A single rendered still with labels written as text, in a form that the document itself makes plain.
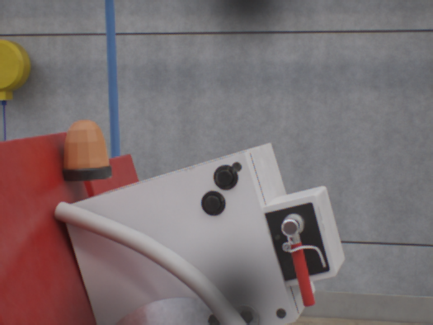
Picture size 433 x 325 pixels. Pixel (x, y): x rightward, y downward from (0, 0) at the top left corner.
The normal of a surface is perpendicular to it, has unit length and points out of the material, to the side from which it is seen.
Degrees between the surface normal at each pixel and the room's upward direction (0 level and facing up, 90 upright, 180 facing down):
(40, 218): 70
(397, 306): 90
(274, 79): 90
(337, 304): 90
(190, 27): 90
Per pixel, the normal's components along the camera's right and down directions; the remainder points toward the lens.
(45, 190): 0.91, -0.32
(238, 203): -0.24, 0.09
